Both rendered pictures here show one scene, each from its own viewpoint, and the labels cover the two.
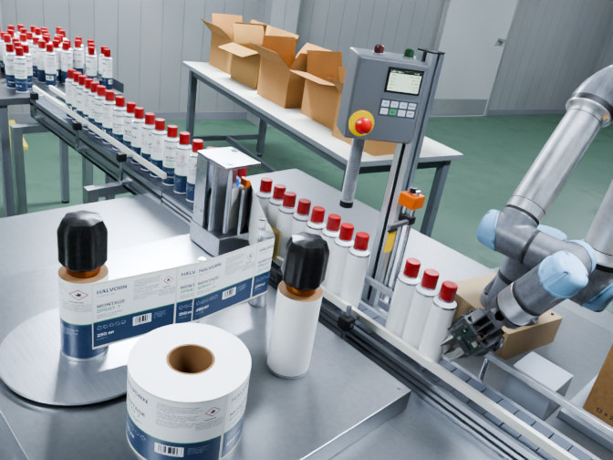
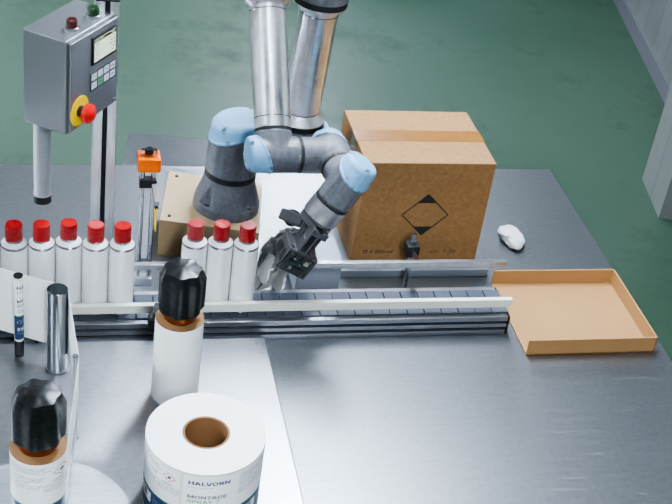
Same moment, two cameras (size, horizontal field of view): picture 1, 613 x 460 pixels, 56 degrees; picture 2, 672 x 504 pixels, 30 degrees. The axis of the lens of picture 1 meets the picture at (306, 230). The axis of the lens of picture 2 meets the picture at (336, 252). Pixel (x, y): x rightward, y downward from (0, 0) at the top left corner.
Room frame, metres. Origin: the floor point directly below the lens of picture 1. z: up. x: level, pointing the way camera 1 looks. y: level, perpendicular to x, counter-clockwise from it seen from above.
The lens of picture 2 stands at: (-0.19, 1.40, 2.46)
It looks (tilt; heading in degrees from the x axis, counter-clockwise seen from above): 34 degrees down; 301
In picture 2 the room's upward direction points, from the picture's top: 9 degrees clockwise
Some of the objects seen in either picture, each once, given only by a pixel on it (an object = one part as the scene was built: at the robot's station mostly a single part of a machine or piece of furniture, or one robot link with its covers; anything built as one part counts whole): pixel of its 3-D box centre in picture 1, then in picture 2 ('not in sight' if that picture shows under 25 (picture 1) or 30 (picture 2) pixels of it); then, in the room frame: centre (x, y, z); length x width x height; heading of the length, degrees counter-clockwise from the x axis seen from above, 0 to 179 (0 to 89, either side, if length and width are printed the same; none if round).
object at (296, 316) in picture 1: (297, 305); (178, 333); (0.96, -0.01, 1.03); 0.09 x 0.09 x 0.30
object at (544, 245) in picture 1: (560, 261); (325, 155); (1.00, -0.49, 1.20); 0.11 x 0.11 x 0.08; 52
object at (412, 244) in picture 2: not in sight; (411, 270); (0.84, -0.65, 0.91); 0.07 x 0.03 x 0.17; 137
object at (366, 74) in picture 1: (381, 97); (72, 66); (1.35, -0.12, 1.38); 0.17 x 0.10 x 0.19; 102
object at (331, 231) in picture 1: (327, 252); (68, 264); (1.30, -0.06, 0.98); 0.05 x 0.05 x 0.20
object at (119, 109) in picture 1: (119, 123); not in sight; (2.05, 0.75, 0.98); 0.05 x 0.05 x 0.20
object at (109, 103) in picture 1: (109, 117); not in sight; (2.11, 0.81, 0.98); 0.05 x 0.05 x 0.20
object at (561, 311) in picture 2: not in sight; (572, 310); (0.53, -0.87, 0.85); 0.30 x 0.26 x 0.04; 47
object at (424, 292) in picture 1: (420, 311); (218, 265); (1.09, -0.28, 0.98); 0.05 x 0.05 x 0.20
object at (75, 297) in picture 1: (83, 286); (38, 460); (0.89, 0.39, 1.04); 0.09 x 0.09 x 0.29
